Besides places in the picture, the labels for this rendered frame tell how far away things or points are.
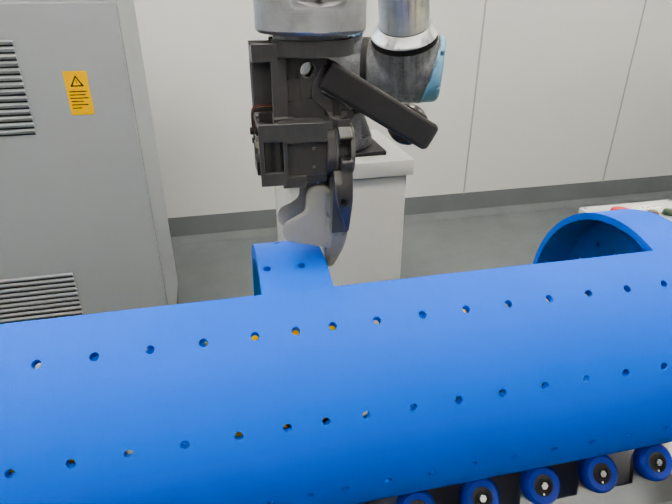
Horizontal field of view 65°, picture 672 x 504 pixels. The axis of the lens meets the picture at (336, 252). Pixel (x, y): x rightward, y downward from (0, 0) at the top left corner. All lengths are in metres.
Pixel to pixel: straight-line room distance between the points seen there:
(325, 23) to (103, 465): 0.38
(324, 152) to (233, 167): 2.97
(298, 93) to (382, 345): 0.23
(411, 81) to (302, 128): 0.83
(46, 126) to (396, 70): 1.31
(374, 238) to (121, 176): 1.10
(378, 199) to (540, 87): 2.77
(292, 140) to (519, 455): 0.37
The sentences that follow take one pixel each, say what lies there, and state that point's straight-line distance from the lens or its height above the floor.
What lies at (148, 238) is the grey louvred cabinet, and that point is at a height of 0.58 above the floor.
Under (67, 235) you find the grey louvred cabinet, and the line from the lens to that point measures 2.24.
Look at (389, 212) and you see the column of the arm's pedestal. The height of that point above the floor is 0.96.
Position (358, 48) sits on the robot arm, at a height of 1.34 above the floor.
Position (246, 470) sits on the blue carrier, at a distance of 0.48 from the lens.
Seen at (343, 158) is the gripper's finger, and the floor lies 1.34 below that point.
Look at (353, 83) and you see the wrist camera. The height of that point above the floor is 1.40.
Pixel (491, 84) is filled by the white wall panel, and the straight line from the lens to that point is 3.77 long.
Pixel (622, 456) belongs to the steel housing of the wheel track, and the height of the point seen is 0.93.
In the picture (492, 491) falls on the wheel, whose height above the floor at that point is 0.97.
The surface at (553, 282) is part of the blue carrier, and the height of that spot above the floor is 1.21.
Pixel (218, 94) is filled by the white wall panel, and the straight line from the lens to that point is 3.31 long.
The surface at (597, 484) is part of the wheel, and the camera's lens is 0.72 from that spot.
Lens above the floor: 1.47
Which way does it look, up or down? 27 degrees down
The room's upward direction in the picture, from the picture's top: straight up
